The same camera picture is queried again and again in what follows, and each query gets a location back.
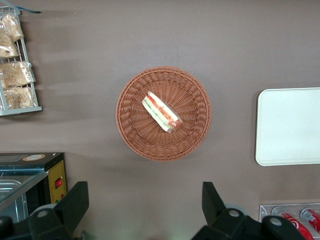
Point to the blue strip at rack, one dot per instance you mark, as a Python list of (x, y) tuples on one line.
[(31, 10)]

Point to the clear bag of snacks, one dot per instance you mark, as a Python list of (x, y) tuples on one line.
[(11, 27), (20, 97), (16, 73), (6, 48)]

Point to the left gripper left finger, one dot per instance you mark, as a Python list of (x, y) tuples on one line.
[(75, 202)]

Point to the wrapped triangle sandwich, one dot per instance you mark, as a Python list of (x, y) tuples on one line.
[(160, 111)]

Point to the clear acrylic bottle rack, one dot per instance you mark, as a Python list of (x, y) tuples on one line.
[(265, 212)]

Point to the black food warmer appliance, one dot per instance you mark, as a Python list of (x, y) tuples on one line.
[(56, 172)]

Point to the beige plastic tray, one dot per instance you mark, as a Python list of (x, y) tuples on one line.
[(287, 125)]

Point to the round brown wicker basket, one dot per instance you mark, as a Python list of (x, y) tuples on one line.
[(190, 135)]

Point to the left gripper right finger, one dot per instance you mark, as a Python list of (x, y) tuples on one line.
[(212, 205)]

